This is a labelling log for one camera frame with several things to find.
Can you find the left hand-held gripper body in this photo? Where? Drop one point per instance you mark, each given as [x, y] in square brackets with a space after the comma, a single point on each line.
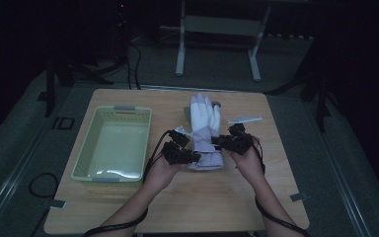
[176, 154]

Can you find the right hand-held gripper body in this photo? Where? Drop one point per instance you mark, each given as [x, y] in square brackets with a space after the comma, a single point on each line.
[238, 141]

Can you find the lilac glove with white back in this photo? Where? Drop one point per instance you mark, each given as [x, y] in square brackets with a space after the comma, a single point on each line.
[205, 131]

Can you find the person's left hand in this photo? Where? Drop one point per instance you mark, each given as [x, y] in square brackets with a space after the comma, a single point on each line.
[159, 176]

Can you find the person's right hand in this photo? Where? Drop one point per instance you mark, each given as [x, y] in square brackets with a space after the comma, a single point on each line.
[251, 166]

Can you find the pale green plastic basket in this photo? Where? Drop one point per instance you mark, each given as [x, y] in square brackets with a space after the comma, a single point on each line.
[118, 148]

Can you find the black tripod stand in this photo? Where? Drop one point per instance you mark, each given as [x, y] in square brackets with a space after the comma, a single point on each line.
[320, 105]
[51, 85]

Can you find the white metal stand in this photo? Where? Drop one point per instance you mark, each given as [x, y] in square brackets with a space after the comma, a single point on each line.
[222, 25]

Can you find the dark device with red light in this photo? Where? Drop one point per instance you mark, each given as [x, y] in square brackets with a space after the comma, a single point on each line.
[122, 29]

